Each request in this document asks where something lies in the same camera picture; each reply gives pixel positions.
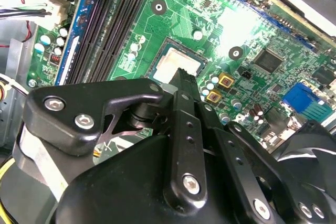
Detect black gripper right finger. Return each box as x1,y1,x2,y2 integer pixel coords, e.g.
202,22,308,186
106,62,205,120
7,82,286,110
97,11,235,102
195,102,336,224

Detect CPU with silver top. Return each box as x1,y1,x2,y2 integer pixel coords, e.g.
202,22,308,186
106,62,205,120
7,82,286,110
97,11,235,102
153,42,208,86

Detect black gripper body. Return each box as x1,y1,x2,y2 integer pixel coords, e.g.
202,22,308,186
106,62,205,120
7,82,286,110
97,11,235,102
54,132,253,224

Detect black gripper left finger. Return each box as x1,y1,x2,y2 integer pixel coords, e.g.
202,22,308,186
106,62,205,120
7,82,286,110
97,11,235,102
12,68,208,213

